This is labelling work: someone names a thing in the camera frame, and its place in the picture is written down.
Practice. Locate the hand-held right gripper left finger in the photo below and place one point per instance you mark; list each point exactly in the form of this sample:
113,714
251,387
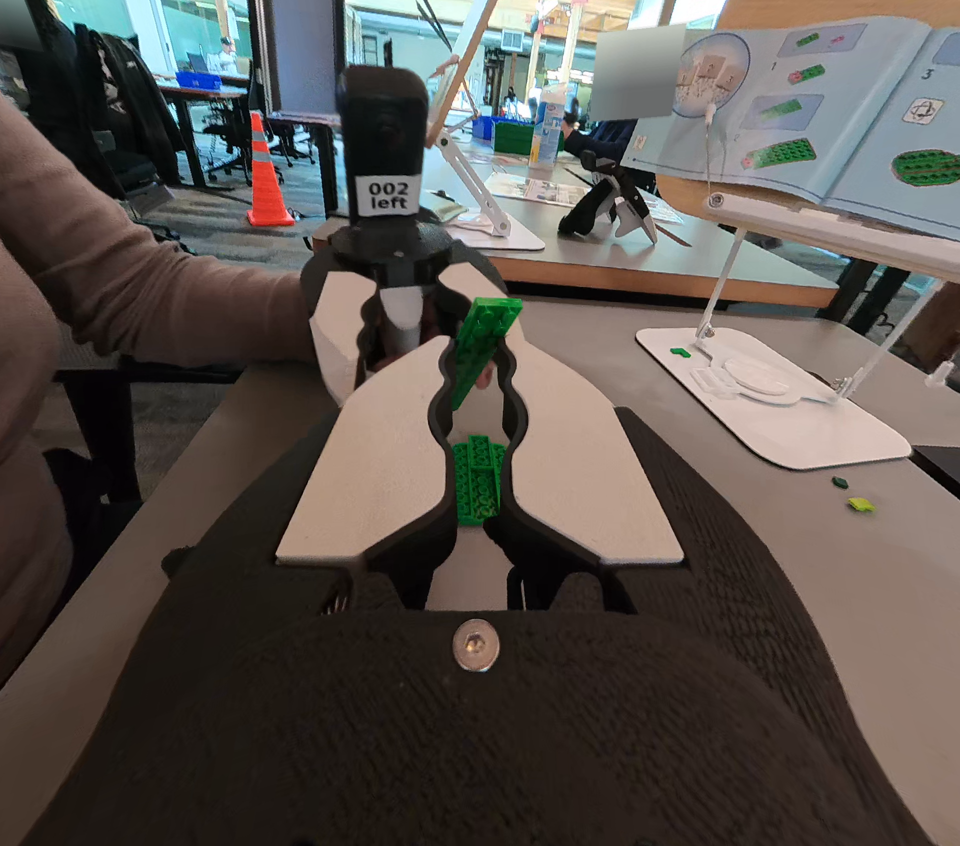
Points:
375,478

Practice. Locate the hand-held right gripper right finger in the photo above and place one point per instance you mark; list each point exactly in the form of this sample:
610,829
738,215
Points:
585,478

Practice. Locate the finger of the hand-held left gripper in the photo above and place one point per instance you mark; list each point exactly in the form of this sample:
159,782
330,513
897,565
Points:
337,336
476,280

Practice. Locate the green lego plate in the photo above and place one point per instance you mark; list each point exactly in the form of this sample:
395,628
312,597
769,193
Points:
484,336

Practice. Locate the green lego plate assembly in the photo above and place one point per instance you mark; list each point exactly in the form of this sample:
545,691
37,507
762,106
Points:
476,482

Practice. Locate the person's left forearm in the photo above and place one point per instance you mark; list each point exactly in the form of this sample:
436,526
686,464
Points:
187,313

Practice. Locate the tiny lime lego piece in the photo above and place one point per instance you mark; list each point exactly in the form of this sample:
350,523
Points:
861,505

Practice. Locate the lego instruction booklet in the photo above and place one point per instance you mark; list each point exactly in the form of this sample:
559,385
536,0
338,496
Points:
847,133

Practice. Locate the person's left hand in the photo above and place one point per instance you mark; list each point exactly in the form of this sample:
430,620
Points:
390,360

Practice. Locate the blue plastic bin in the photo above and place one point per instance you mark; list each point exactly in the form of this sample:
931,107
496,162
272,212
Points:
199,81
487,126

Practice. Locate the printed papers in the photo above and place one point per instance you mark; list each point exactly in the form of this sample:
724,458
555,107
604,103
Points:
547,190

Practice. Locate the orange traffic cone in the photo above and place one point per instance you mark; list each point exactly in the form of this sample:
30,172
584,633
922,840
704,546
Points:
268,186

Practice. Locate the green plastic bin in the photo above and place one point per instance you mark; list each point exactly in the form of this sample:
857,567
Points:
517,139

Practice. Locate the black computer monitor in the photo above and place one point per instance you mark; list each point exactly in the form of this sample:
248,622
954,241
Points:
300,13

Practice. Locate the black and white gripper tool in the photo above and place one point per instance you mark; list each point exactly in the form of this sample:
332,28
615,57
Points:
600,201

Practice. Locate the black office chair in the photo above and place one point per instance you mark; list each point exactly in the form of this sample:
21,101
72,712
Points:
225,133
127,96

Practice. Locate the blue white carton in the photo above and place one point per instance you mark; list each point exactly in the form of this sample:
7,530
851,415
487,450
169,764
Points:
546,133

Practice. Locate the brown edged desk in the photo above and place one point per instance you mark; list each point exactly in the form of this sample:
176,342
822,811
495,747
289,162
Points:
675,272

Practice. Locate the person's torso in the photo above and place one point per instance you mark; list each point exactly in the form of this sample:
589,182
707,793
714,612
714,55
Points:
22,486

